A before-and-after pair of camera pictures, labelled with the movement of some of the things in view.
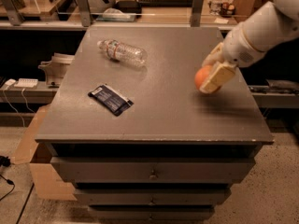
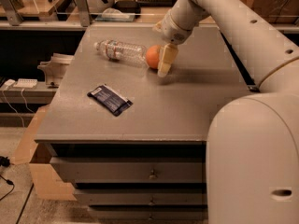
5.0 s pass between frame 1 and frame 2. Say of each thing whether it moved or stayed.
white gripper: moved
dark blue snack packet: stayed
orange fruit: moved
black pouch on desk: stayed
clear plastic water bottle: stayed
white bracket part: stayed
